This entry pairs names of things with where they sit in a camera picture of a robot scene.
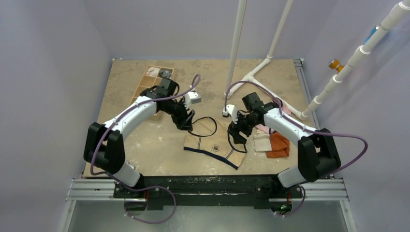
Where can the blue clip on pipe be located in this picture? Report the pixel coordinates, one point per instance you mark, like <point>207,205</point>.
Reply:
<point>371,33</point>

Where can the rolled white underwear in tray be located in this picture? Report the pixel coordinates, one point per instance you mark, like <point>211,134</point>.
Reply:
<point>153,71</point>

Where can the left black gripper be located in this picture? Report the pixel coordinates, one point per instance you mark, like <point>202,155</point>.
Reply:
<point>183,121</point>

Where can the orange valve fitting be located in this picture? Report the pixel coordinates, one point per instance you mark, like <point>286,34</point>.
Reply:
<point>335,64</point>

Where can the wooden compartment tray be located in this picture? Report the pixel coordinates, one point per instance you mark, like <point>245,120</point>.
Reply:
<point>148,82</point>

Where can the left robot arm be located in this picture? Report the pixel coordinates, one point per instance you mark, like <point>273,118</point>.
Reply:
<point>104,146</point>

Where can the rolled grey underwear in tray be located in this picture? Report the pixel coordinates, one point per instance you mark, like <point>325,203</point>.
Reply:
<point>165,73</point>

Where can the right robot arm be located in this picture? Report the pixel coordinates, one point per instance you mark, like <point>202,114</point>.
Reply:
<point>317,155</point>

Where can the pink underwear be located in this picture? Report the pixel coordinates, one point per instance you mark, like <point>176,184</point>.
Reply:
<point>274,120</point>

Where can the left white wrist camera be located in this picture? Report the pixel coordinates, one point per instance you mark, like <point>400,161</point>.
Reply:
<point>192,97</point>

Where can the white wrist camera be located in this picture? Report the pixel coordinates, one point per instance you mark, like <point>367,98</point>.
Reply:
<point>231,111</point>
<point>192,97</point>

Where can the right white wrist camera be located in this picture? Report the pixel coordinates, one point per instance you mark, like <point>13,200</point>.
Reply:
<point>231,111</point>

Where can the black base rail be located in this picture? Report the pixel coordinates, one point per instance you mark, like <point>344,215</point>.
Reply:
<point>258,191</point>

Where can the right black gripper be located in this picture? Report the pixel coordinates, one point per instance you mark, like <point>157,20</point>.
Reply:
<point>238,128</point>

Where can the white PVC pipe on wall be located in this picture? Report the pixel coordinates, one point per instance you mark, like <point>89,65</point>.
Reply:
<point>397,13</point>

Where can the orange white underwear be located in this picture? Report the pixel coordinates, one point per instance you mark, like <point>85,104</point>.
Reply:
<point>274,145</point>

